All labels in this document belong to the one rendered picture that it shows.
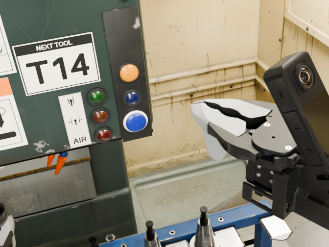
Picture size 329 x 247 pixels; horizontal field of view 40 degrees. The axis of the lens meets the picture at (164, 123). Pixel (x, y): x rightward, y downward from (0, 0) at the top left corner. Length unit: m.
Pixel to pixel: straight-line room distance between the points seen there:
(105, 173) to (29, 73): 1.01
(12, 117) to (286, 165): 0.36
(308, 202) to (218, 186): 1.58
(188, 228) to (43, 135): 0.46
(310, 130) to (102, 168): 1.19
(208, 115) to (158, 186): 1.57
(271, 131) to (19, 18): 0.32
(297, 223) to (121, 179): 0.62
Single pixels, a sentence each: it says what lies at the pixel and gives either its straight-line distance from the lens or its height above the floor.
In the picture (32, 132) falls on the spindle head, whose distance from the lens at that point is 0.64.
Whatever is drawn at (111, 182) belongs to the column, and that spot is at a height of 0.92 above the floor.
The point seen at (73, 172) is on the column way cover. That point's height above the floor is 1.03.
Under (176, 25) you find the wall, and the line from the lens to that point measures 1.76.
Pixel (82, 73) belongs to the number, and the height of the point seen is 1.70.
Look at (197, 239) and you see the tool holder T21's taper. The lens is 0.95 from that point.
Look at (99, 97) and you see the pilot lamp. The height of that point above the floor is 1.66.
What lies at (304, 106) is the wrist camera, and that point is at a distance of 0.42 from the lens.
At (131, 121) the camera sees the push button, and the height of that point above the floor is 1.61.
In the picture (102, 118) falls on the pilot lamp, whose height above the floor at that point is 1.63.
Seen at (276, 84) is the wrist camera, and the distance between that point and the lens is 0.42.
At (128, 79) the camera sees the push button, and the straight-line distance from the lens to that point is 0.61.
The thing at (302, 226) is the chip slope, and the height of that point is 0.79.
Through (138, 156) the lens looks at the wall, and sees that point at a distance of 2.02.
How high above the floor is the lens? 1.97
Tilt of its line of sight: 34 degrees down
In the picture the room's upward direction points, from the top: 5 degrees counter-clockwise
